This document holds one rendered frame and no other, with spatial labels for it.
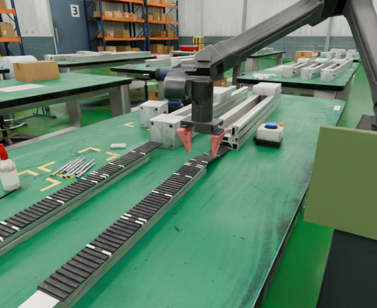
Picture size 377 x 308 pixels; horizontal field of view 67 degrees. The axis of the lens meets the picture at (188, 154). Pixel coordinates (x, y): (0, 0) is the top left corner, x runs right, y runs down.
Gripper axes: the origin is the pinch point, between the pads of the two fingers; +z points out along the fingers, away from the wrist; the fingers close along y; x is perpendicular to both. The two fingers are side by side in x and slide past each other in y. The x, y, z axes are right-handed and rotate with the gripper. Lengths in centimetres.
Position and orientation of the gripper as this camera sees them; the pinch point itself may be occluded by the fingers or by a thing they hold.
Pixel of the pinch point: (201, 151)
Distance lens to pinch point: 80.3
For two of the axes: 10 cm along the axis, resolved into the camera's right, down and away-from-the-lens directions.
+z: 0.0, 9.3, 3.8
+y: -9.0, -1.7, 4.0
